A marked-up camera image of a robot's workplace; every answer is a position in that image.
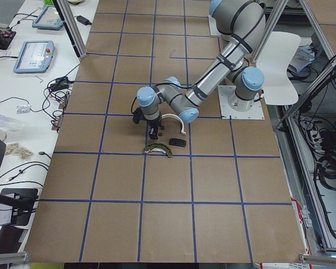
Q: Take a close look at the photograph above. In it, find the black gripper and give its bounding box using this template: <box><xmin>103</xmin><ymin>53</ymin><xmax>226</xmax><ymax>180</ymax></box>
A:
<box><xmin>146</xmin><ymin>117</ymin><xmax>165</xmax><ymax>140</ymax></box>

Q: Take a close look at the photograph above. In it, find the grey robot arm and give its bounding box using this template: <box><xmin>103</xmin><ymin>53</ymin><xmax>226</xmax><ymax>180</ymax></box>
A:
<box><xmin>133</xmin><ymin>1</ymin><xmax>265</xmax><ymax>140</ymax></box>

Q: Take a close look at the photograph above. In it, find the green curved brake shoe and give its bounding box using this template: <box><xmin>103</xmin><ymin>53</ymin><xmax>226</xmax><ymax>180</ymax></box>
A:
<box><xmin>142</xmin><ymin>143</ymin><xmax>173</xmax><ymax>158</ymax></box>

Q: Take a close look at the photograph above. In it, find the black brake pad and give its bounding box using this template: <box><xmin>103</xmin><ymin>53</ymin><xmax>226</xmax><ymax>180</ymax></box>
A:
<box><xmin>169</xmin><ymin>138</ymin><xmax>186</xmax><ymax>147</ymax></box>

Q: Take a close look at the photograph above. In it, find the black power adapter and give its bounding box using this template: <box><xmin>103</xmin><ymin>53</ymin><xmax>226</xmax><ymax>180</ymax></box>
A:
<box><xmin>76</xmin><ymin>15</ymin><xmax>92</xmax><ymax>25</ymax></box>

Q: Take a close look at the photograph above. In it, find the white plastic chair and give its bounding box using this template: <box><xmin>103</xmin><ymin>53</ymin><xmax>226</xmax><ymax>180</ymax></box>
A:
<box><xmin>256</xmin><ymin>31</ymin><xmax>301</xmax><ymax>105</ymax></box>

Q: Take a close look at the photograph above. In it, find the near teach pendant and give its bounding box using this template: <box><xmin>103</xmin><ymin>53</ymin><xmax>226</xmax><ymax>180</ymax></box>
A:
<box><xmin>13</xmin><ymin>40</ymin><xmax>55</xmax><ymax>74</ymax></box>

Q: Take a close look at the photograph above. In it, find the teach pendant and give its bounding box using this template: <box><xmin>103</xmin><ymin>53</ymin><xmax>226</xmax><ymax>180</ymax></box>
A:
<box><xmin>13</xmin><ymin>40</ymin><xmax>55</xmax><ymax>74</ymax></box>
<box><xmin>32</xmin><ymin>6</ymin><xmax>63</xmax><ymax>30</ymax></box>

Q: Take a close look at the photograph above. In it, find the plastic water bottle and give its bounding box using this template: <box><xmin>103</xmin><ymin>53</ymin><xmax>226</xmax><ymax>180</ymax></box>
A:
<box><xmin>0</xmin><ymin>114</ymin><xmax>25</xmax><ymax>131</ymax></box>

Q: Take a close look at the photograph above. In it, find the far teach pendant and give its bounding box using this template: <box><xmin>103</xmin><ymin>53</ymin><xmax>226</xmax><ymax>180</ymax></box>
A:
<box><xmin>32</xmin><ymin>6</ymin><xmax>63</xmax><ymax>30</ymax></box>

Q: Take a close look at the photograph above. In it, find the white plastic half ring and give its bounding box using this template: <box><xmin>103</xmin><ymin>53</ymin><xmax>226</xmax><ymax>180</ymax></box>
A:
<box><xmin>160</xmin><ymin>113</ymin><xmax>187</xmax><ymax>136</ymax></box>

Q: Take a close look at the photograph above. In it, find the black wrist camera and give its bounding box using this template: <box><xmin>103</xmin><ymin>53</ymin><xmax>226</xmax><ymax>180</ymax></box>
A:
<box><xmin>133</xmin><ymin>107</ymin><xmax>144</xmax><ymax>124</ymax></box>

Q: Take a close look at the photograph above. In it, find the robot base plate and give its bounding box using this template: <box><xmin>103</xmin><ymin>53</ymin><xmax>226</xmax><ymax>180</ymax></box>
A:
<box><xmin>218</xmin><ymin>85</ymin><xmax>265</xmax><ymax>120</ymax></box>
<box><xmin>208</xmin><ymin>15</ymin><xmax>221</xmax><ymax>37</ymax></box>

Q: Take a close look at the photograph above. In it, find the aluminium frame post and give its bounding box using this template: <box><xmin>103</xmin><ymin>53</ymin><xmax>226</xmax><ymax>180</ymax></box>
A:
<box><xmin>53</xmin><ymin>0</ymin><xmax>87</xmax><ymax>59</ymax></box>

